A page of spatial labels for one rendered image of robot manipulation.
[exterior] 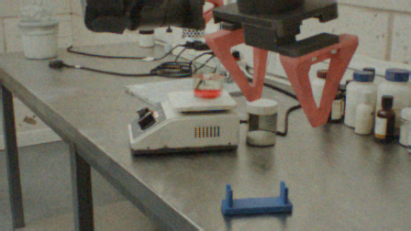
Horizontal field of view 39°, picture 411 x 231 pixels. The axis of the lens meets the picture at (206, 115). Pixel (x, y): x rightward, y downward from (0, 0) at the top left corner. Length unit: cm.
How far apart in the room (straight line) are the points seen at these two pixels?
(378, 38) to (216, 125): 52
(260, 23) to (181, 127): 61
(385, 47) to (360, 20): 10
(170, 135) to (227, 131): 11
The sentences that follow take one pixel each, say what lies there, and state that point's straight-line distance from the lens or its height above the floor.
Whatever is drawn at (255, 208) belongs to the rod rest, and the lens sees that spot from 84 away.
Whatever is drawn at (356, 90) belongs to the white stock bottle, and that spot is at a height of 83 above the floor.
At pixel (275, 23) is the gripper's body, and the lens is 46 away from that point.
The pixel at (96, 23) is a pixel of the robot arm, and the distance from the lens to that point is 92.
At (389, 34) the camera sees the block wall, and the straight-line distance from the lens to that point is 142.
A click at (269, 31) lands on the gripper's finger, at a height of 105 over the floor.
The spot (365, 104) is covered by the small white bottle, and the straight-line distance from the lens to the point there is 121.
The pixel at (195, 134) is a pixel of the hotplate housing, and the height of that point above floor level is 79.
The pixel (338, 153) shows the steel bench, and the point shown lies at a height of 75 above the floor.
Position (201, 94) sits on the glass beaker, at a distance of 109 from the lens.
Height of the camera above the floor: 111
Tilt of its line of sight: 16 degrees down
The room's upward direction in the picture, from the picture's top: straight up
